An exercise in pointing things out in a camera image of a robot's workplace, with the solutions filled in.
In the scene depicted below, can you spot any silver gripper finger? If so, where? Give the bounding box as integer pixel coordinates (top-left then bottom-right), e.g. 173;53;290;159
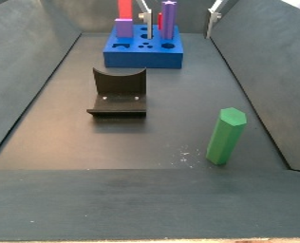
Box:
136;0;153;40
206;0;229;38

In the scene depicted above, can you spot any green hexagon block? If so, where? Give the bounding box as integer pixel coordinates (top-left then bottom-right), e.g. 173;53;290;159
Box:
206;107;246;165

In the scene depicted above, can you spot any blue shape sorting board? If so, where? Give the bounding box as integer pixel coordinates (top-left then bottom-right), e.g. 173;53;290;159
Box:
103;25;185;69

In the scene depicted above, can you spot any small red block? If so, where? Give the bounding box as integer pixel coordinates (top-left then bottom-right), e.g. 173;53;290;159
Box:
158;12;162;30

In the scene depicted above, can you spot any red tall block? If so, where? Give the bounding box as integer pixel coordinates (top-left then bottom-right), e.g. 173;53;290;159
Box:
116;0;132;19

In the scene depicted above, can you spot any purple square block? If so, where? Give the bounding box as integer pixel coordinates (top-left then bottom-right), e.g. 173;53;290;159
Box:
114;18;134;38

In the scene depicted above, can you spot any purple star block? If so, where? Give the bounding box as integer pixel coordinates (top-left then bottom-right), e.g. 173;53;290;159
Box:
162;0;177;40

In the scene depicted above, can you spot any black curved holder stand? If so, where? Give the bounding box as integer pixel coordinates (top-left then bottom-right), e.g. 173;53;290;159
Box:
87;69;146;117

